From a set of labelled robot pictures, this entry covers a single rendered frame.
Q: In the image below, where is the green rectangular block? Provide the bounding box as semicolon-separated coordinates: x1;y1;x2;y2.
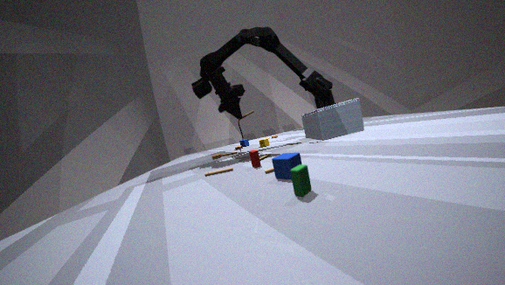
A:
290;164;312;197

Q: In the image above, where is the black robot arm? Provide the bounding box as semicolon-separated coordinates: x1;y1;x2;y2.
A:
191;27;335;108

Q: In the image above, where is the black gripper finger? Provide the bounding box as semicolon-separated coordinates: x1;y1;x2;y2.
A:
227;98;242;119
224;107;238;118

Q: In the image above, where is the yellow wooden block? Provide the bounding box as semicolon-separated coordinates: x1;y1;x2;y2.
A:
259;138;270;147

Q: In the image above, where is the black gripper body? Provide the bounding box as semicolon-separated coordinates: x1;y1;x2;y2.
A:
215;81;245;113

